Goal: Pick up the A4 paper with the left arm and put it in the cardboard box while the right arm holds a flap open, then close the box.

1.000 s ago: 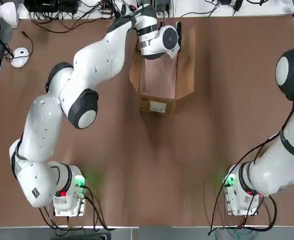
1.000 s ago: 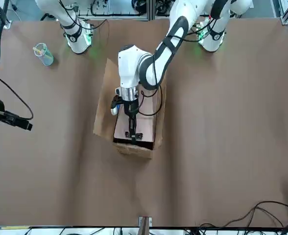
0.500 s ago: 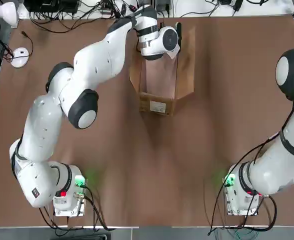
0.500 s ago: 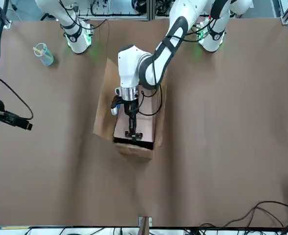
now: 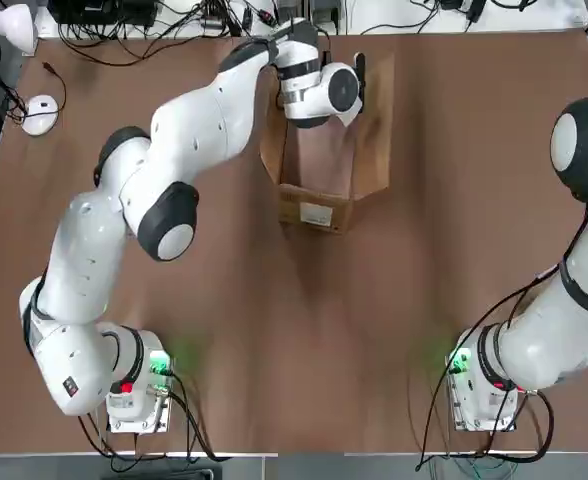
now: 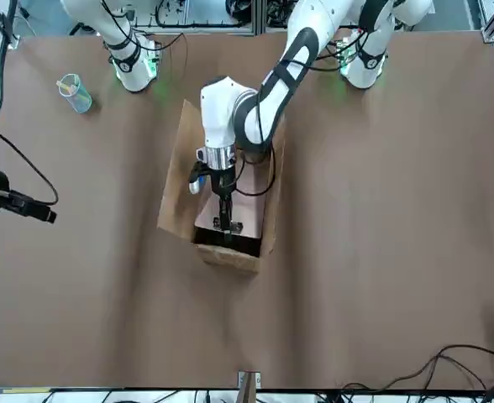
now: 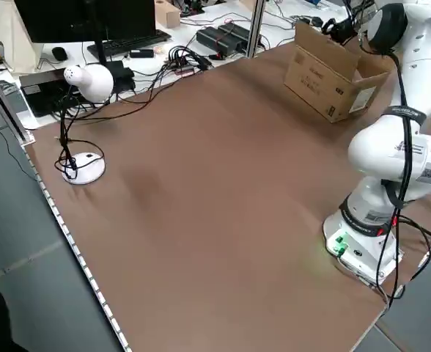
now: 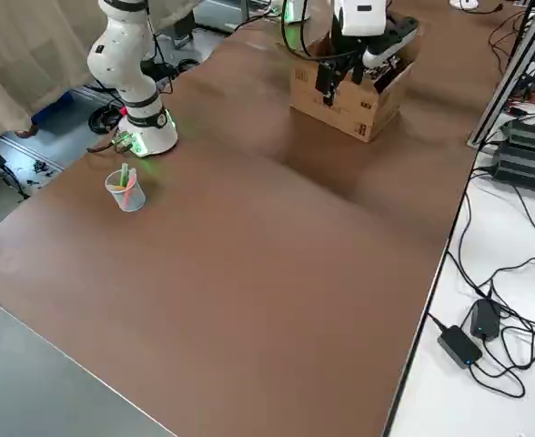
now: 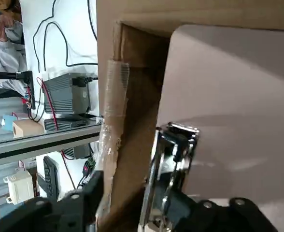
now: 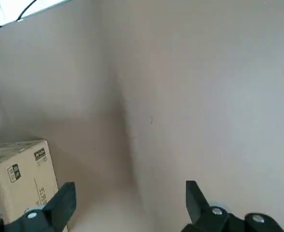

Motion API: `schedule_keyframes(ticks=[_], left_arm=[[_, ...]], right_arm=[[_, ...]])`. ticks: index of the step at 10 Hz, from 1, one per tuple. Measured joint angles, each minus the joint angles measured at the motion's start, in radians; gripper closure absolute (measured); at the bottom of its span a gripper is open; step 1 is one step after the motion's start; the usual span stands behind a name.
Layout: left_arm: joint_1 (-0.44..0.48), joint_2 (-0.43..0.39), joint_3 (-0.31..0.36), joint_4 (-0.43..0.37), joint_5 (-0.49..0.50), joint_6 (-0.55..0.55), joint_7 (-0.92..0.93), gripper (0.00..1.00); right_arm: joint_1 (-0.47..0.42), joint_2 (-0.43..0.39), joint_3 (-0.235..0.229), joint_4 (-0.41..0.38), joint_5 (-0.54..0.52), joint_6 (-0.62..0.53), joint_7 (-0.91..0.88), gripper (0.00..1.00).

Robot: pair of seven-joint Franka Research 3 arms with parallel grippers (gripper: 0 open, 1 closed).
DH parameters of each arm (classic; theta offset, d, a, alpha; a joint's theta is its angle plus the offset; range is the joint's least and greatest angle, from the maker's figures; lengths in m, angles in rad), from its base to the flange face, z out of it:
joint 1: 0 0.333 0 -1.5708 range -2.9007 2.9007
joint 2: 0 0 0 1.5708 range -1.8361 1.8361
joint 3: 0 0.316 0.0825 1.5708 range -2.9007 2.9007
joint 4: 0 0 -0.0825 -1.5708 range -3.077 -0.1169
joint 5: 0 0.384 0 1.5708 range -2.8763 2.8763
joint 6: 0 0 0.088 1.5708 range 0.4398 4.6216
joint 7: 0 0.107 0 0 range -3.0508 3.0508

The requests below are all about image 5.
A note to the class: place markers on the brown cardboard box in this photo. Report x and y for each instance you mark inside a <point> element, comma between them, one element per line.
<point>374,135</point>

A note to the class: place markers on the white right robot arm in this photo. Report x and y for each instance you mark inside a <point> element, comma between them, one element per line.
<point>539,340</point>

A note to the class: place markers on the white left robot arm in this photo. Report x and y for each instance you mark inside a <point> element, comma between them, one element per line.
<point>89,260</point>

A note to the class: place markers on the black usb hub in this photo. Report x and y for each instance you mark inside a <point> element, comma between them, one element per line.
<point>212,22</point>

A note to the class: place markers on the white desk lamp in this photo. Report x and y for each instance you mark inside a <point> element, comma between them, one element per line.
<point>39,117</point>

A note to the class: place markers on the small black power adapter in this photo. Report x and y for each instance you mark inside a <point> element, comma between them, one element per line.
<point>475,9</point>

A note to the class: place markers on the black computer monitor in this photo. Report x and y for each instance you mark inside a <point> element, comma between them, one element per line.
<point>99,10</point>

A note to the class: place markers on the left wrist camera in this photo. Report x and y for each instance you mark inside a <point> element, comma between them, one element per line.
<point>360,75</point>

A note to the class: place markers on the aluminium frame post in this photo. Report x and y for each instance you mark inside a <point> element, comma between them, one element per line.
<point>303,12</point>

